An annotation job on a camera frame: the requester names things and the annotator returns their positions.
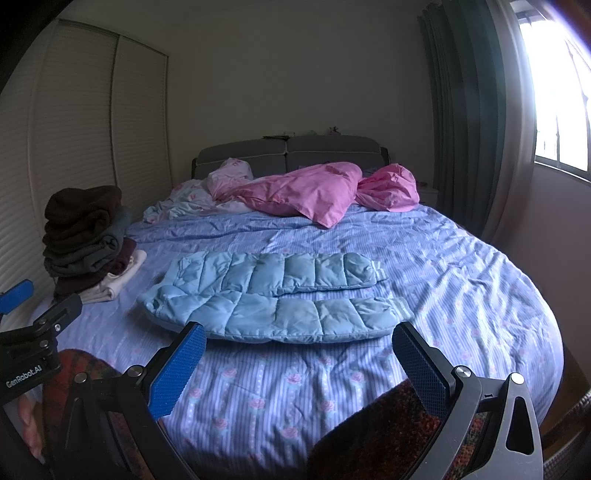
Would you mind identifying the light blue quilted pants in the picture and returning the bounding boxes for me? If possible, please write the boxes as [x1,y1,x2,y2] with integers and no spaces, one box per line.
[138,251,413,344]

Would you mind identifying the person's left hand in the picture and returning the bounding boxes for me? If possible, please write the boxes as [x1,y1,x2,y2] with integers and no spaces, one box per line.
[17,395,43,459]

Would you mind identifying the red patterned trouser legs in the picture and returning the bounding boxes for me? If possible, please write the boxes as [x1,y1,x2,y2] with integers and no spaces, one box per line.
[42,349,153,479]

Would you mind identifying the maroon folded garment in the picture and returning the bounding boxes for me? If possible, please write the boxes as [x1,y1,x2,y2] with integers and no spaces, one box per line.
[53,237,136,300]

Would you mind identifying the cream folded garment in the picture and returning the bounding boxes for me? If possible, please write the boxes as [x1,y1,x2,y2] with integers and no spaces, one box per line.
[79,249,147,304]

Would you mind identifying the grey-green folded garment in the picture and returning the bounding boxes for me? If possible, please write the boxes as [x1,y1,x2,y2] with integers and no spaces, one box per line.
[43,206,132,278]

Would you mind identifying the dark brown folded garment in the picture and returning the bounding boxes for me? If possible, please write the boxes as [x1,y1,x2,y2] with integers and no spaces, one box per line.
[43,185,122,254]

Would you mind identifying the light floral blanket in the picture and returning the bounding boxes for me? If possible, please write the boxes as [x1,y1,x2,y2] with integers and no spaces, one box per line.
[142,158,254,224]

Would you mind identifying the white louvered wardrobe doors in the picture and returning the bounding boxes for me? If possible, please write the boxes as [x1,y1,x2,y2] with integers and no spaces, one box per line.
[1,20,172,330]

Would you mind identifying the pink crumpled pillow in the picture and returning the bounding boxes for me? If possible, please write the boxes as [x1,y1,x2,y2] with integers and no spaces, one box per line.
[356,164,420,213]

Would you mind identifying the grey padded headboard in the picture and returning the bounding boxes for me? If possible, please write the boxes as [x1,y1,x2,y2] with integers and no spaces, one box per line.
[191,135,390,180]

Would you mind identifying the pink duvet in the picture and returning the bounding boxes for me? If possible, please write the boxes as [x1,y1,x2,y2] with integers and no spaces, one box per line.
[205,158,362,228]

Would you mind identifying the dark green curtain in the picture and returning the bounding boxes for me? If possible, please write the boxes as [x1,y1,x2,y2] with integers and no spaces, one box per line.
[418,1,507,237]

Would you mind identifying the bright window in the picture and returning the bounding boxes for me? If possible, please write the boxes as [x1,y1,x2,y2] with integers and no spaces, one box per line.
[511,1,590,181]

